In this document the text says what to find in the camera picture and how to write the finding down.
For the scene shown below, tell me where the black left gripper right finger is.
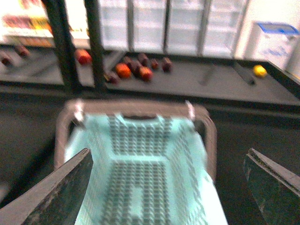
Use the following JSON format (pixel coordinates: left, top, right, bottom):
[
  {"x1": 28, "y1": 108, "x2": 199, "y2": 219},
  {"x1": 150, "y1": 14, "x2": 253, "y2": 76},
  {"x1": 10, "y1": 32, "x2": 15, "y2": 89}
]
[{"x1": 243, "y1": 149, "x2": 300, "y2": 225}]

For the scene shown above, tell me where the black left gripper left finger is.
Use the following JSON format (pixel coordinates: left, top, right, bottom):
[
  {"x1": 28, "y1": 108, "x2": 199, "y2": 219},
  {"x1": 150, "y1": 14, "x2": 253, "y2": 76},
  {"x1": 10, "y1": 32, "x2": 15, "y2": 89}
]
[{"x1": 0, "y1": 149, "x2": 93, "y2": 225}]

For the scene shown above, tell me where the light blue plastic basket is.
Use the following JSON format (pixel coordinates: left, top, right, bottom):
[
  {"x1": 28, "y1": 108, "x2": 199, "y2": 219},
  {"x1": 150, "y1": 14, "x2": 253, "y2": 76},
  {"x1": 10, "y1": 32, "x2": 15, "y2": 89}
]
[{"x1": 64, "y1": 114, "x2": 227, "y2": 225}]

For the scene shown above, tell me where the orange red apple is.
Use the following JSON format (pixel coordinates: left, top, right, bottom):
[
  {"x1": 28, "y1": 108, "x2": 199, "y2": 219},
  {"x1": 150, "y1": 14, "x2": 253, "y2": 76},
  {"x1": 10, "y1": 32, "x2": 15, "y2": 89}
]
[{"x1": 115, "y1": 63, "x2": 131, "y2": 79}]

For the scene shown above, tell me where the red yellow apple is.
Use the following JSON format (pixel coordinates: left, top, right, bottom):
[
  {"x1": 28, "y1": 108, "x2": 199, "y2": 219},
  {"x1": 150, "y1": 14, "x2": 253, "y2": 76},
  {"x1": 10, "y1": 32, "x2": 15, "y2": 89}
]
[{"x1": 75, "y1": 49, "x2": 92, "y2": 65}]

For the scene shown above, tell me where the red apple right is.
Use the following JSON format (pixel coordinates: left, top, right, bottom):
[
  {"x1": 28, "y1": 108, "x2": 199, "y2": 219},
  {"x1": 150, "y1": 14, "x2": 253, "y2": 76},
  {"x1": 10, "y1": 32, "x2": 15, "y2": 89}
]
[{"x1": 139, "y1": 67, "x2": 153, "y2": 82}]

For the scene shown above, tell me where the black triangular divider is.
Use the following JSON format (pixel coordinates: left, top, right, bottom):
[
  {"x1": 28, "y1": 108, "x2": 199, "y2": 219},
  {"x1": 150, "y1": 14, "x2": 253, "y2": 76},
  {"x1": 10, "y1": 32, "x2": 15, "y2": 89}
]
[{"x1": 233, "y1": 61, "x2": 255, "y2": 85}]

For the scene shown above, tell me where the yellow lemon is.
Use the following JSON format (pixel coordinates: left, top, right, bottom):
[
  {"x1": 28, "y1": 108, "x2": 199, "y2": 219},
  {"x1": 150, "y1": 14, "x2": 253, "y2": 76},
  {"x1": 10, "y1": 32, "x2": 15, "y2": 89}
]
[{"x1": 253, "y1": 65, "x2": 267, "y2": 77}]

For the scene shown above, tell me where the white blue chest freezer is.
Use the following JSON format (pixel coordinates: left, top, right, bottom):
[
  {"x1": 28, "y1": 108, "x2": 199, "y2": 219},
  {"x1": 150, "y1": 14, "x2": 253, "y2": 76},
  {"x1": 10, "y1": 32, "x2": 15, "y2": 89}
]
[{"x1": 244, "y1": 22, "x2": 300, "y2": 70}]

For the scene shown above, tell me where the dark red fruit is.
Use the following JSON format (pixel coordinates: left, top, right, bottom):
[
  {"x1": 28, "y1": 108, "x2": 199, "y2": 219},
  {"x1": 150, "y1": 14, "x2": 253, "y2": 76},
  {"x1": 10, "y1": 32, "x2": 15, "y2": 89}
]
[
  {"x1": 123, "y1": 56, "x2": 142, "y2": 77},
  {"x1": 162, "y1": 57, "x2": 173, "y2": 72}
]

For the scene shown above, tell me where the dark red fruit right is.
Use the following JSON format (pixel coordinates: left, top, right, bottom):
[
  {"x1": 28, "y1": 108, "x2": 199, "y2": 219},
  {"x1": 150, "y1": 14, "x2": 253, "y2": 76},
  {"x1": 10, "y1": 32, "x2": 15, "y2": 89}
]
[{"x1": 162, "y1": 57, "x2": 173, "y2": 72}]

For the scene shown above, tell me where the glass door refrigerator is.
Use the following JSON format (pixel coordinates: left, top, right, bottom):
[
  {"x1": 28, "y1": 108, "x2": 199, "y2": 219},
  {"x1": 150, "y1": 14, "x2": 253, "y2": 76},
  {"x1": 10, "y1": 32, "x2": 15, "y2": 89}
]
[{"x1": 99, "y1": 0, "x2": 248, "y2": 58}]

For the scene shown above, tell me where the grocery shelf with jars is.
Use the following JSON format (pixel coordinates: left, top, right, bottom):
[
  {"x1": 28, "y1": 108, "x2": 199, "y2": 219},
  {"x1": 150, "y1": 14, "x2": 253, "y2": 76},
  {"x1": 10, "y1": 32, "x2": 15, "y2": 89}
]
[{"x1": 0, "y1": 0, "x2": 90, "y2": 48}]

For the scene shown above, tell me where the black shelf post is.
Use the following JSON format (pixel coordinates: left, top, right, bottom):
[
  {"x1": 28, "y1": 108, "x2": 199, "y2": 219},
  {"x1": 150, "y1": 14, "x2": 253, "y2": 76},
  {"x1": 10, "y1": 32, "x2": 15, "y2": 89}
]
[{"x1": 42, "y1": 0, "x2": 105, "y2": 94}]

